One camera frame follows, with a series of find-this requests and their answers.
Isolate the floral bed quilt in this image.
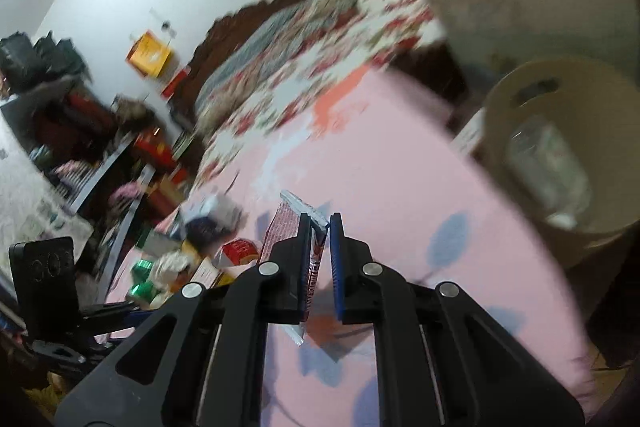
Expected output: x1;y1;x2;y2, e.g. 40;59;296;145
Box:
192;0;448;188

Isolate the pink knitted cloth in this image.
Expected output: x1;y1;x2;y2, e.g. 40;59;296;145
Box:
111;183;145;208

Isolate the yellow and white carton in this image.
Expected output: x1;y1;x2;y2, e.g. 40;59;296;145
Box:
192;256;237;289

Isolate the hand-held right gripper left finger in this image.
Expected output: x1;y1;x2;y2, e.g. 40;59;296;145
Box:
54;213;313;427

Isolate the metal storage shelf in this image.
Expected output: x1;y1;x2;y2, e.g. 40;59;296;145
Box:
0;72;156;248

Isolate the yellow cardboard box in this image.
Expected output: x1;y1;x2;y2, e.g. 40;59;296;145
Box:
125;32;176;78

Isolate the blue and white packet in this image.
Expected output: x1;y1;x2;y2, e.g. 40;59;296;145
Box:
181;193;245;253

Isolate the beige plastic bin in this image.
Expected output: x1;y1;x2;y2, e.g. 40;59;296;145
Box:
479;57;640;269

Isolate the red paper bag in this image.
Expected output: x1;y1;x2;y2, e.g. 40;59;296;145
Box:
146;177;187;219

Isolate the red wall decoration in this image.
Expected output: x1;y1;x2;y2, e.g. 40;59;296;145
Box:
161;67;192;100

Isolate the black bag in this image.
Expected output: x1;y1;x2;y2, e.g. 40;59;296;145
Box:
0;31;90;92

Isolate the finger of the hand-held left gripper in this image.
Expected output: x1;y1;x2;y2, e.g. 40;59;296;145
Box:
80;301;145;316
95;310;170;340

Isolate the crumpled white tissue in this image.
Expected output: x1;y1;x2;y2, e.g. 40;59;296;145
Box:
154;251;195;284

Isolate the pink deer print blanket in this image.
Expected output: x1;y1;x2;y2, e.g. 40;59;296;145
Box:
105;66;601;427

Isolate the red and white packet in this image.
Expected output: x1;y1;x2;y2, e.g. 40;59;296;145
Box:
216;237;262;269

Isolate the green shiny wrapper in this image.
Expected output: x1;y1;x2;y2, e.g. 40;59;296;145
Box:
129;258;167;309

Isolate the carved wooden headboard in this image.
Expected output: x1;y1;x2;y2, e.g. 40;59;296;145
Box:
187;0;313;108

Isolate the red snack wrapper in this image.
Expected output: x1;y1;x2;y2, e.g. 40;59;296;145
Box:
262;189;331;348

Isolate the folded patchwork quilt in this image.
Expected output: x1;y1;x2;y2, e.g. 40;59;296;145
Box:
195;0;361;122

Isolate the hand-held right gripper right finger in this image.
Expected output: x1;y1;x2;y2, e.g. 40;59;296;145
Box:
327;213;585;427

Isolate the clear plastic bottle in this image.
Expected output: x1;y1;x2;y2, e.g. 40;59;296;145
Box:
504;114;595;229

